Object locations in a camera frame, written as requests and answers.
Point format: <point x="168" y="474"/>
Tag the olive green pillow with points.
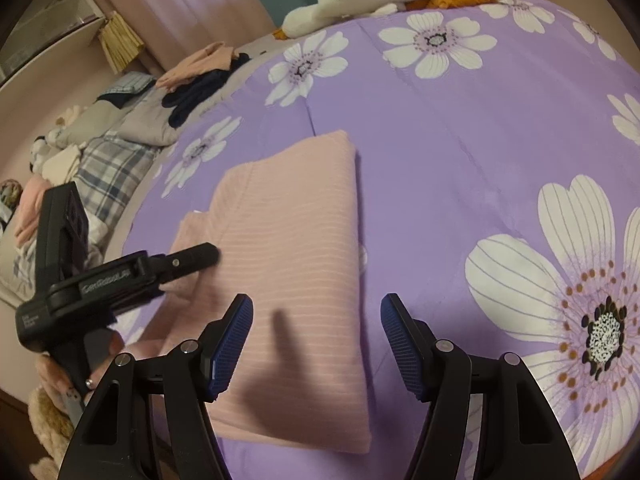
<point x="87" y="127"/>

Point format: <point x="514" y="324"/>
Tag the cream cloth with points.
<point x="62" y="162"/>

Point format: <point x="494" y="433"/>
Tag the cream plush toy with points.
<point x="67" y="117"/>

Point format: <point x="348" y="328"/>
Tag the plaid pillow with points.
<point x="115" y="170"/>

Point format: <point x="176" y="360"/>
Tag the navy blue garment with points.
<point x="200" y="92"/>

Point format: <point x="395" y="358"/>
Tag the pink striped sweater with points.
<point x="300" y="240"/>

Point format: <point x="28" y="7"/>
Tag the person's left hand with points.
<point x="107" y="347"/>

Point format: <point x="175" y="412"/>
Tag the folded pink garment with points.
<point x="200" y="62"/>

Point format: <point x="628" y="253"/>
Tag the purple floral blanket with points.
<point x="440" y="135"/>

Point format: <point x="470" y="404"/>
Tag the yellow pleated fabric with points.
<point x="120" y="42"/>

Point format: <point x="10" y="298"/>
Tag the striped pillow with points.
<point x="125" y="87"/>

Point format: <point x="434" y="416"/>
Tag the grey quilted pillow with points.
<point x="145" y="122"/>

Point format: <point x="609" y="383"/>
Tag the salmon pink cloth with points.
<point x="30" y="205"/>

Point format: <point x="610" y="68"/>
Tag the pink curtain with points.
<point x="190" y="5"/>

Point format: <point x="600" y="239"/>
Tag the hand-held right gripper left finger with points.
<point x="232" y="340"/>

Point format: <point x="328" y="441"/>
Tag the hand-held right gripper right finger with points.
<point x="400" y="345"/>

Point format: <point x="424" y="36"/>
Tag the white cabinet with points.
<point x="45" y="25"/>

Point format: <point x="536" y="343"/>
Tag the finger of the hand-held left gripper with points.
<point x="192" y="257"/>

